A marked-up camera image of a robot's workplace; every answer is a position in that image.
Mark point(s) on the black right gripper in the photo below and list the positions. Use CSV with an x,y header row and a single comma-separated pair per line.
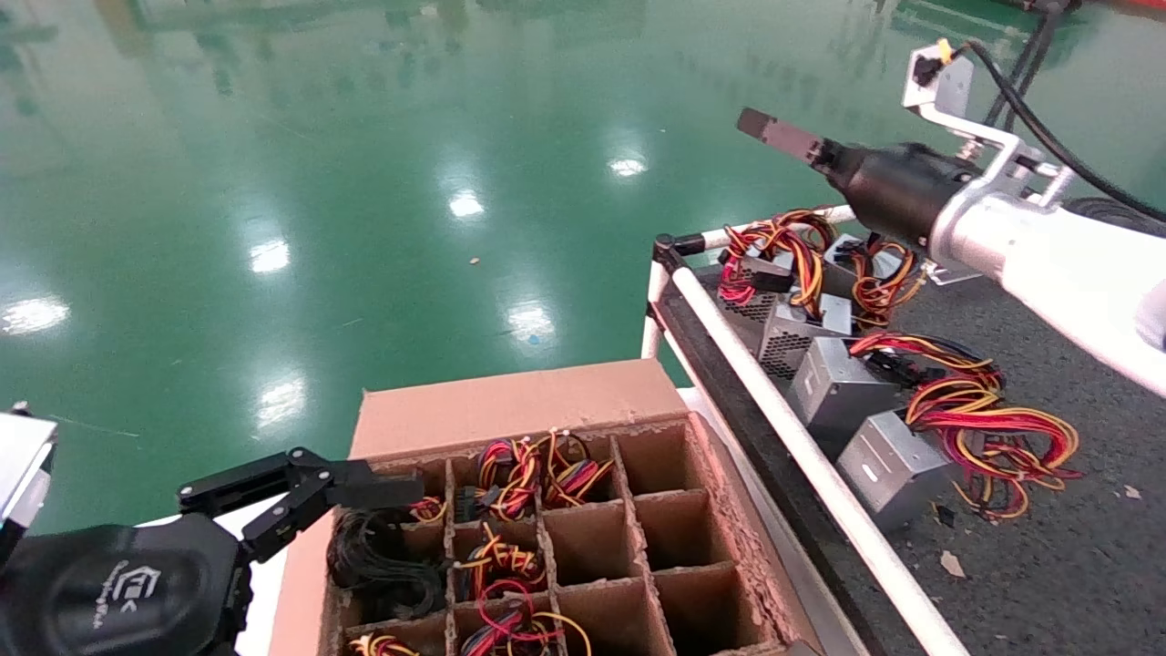
x,y
893,196

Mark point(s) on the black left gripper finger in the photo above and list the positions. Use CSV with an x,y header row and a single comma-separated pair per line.
x,y
375,487

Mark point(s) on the cardboard box with dividers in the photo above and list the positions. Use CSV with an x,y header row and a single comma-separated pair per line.
x,y
510,401

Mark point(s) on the black round ribbed disc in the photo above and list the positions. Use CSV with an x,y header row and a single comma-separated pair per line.
x,y
1107,214

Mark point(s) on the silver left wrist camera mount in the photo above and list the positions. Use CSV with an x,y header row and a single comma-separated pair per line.
x,y
18,465

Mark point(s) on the perforated silver power supply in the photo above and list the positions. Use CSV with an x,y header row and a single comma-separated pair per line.
x,y
797,337

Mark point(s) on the small black scrap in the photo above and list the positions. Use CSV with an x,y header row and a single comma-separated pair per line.
x,y
944,516

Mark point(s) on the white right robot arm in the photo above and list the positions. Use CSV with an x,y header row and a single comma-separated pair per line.
x,y
1066,264

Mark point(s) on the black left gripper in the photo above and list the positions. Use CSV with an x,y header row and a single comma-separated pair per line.
x,y
118,592

